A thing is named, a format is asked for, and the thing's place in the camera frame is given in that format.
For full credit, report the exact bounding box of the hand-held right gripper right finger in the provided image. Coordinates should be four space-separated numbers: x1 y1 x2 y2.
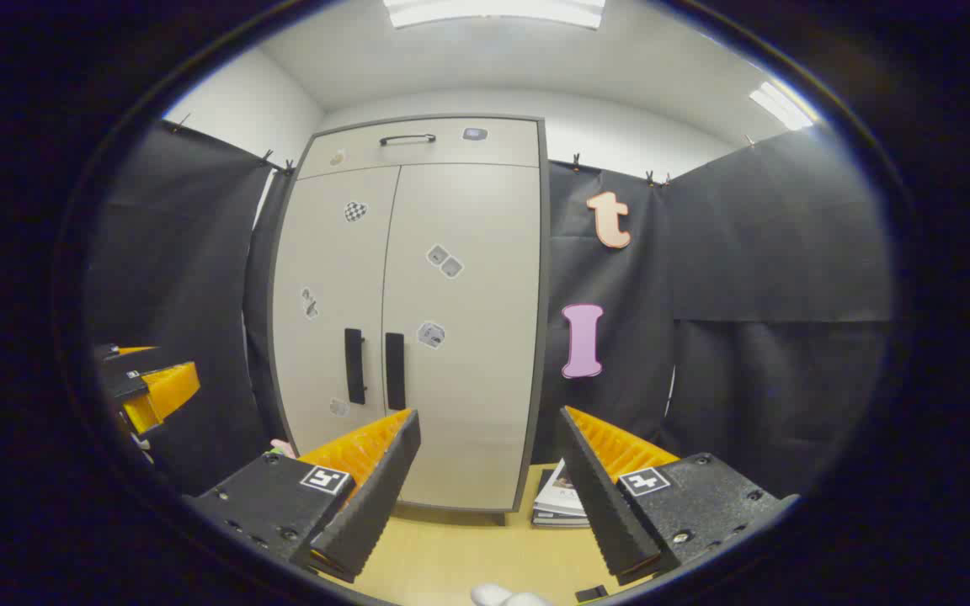
558 406 799 586

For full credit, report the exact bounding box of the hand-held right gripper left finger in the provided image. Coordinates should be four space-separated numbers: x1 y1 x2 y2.
186 410 421 583

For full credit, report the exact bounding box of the grey shoe cabinet door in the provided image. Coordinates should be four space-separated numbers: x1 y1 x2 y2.
381 162 541 512
272 166 402 460

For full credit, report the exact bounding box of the grey double-door shoe cabinet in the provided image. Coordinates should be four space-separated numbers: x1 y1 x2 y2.
269 115 551 514

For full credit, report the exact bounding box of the grey cabinet drawer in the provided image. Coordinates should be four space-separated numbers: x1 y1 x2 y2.
298 118 541 179

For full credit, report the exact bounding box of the white portrait cover book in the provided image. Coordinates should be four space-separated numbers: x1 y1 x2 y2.
536 459 589 516

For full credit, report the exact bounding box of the black backdrop cloth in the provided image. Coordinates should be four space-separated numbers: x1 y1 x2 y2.
89 118 894 497

